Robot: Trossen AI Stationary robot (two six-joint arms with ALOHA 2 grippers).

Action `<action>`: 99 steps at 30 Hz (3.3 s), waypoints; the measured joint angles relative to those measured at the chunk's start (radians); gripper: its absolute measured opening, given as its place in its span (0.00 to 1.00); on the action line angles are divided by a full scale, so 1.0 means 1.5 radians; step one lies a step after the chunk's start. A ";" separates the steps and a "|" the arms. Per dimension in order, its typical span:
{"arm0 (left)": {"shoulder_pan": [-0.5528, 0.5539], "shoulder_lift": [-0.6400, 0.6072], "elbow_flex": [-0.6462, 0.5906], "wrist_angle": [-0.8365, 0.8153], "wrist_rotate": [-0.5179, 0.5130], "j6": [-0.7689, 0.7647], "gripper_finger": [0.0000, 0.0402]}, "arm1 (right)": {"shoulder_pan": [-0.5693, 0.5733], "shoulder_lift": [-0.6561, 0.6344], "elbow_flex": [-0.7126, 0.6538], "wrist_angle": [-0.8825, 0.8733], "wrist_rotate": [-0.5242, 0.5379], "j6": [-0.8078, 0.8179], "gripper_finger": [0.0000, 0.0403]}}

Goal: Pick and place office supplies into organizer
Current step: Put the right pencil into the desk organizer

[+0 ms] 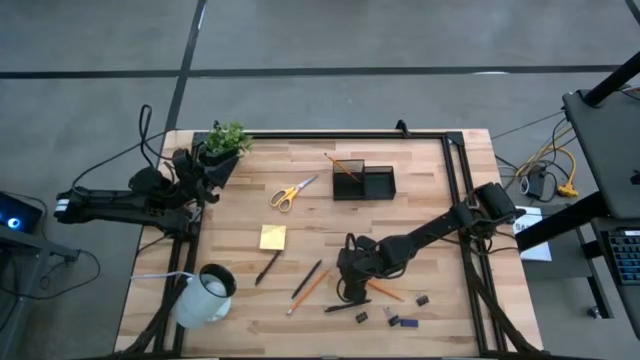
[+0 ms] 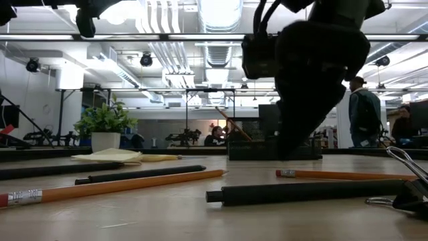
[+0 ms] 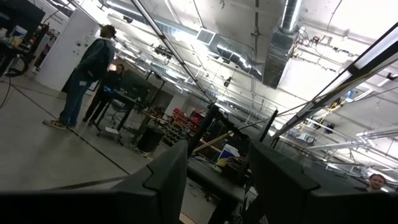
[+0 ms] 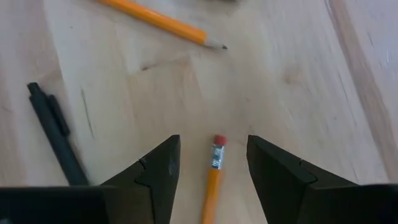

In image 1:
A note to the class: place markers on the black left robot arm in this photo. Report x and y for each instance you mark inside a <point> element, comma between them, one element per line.
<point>115,202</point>

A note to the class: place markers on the yellow pencil red eraser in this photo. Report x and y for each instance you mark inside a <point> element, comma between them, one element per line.
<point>307,292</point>
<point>340,166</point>
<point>390,294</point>

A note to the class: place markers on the black aluminium table frame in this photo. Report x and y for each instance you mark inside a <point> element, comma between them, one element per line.
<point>325,135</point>

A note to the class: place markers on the black pen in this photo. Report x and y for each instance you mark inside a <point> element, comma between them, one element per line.
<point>267,268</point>
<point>332,308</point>
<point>306,279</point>

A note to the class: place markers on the black frame clamp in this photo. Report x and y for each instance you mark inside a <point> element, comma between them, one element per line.
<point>402,127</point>

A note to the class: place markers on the grey caster wheel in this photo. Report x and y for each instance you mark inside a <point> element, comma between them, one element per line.
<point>595,312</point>

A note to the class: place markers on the black mesh desk organizer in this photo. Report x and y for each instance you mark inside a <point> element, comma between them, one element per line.
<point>380,182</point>

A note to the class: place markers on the yellow sticky note pad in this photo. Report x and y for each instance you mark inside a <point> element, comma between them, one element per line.
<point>273,237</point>

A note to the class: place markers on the black power adapter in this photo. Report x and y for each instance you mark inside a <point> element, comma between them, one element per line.
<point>536,182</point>

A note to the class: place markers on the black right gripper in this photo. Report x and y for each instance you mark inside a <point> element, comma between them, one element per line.
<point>360,262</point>

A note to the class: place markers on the green plant white pot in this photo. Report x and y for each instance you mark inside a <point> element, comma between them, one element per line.
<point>227,139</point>

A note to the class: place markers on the black device blue light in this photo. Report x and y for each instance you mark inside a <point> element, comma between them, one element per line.
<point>22,212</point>

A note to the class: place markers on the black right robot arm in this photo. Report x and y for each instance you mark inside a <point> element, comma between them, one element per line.
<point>435,227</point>

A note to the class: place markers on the white paper sheet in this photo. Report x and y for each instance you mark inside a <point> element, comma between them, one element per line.
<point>537,250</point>

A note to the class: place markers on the dark grey desk top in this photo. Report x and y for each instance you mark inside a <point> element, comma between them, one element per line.
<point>610,150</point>

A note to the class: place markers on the black pole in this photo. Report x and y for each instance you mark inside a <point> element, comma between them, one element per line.
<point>612,82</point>

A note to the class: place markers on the white cylinder black rim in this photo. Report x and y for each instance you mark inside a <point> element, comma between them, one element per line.
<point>200,300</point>

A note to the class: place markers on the black metal side stand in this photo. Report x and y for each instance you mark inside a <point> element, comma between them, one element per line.
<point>35,242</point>

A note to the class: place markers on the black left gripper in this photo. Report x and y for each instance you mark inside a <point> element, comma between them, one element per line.
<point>187,167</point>

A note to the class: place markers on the black computer keyboard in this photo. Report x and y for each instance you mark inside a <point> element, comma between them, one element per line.
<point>627,255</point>

